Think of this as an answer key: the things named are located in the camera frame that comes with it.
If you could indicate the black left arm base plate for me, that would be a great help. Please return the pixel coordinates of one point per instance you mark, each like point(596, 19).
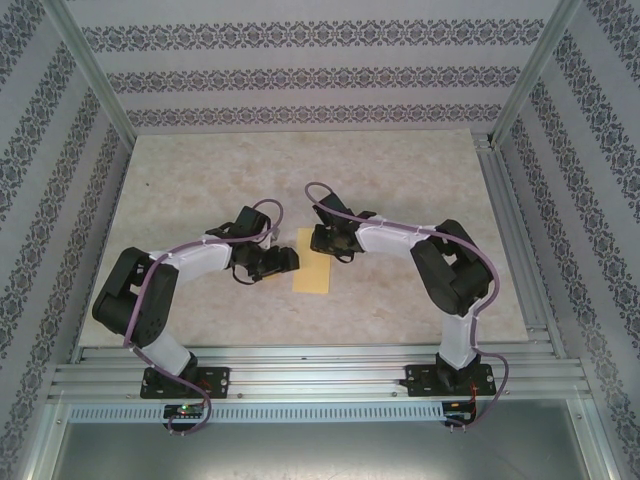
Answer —
point(215, 382)

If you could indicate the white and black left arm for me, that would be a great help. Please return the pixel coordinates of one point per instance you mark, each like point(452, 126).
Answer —
point(150, 310)

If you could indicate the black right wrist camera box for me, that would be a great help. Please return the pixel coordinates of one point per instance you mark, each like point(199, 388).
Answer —
point(335, 207)

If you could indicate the aluminium side rail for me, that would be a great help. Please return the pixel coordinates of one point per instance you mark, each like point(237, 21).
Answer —
point(517, 220)
point(87, 300)

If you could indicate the aluminium mounting rail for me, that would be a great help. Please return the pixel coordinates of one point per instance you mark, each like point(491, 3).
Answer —
point(310, 375)

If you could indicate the small circuit board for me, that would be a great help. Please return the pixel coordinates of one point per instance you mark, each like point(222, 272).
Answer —
point(182, 411)
point(457, 411)

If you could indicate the aluminium frame post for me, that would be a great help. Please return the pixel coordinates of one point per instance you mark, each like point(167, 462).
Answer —
point(91, 70)
point(535, 70)

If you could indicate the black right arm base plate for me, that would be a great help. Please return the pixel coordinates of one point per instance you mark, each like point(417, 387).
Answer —
point(420, 380)

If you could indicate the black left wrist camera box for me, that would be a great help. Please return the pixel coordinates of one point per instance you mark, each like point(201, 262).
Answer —
point(252, 220)

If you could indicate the grey metal sheet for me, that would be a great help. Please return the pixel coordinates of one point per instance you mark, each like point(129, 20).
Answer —
point(320, 450)

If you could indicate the yellow paper sheet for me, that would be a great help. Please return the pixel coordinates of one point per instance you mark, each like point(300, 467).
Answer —
point(315, 275)

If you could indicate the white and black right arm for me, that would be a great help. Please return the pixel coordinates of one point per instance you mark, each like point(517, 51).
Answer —
point(440, 270)

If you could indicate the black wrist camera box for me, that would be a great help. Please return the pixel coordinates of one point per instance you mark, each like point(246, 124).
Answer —
point(252, 220)
point(335, 207)

